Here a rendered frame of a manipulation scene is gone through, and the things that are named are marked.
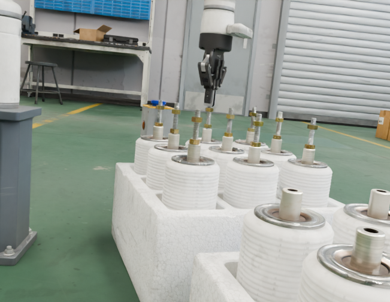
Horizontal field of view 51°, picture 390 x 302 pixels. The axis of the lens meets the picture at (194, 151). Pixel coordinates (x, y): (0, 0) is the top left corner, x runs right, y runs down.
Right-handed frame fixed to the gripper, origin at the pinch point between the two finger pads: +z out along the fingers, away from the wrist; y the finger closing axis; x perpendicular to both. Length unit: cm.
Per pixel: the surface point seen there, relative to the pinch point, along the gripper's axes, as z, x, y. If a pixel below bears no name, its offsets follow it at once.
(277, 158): 10.8, 18.2, 4.6
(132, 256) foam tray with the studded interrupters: 30.6, -2.5, 25.3
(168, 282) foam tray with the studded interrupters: 28.4, 9.7, 34.2
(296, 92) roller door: -4, -68, -502
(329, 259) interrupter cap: 10, 34, 56
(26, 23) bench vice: -51, -339, -272
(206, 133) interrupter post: 8.3, 0.6, 1.0
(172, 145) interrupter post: 9.5, 0.1, 17.7
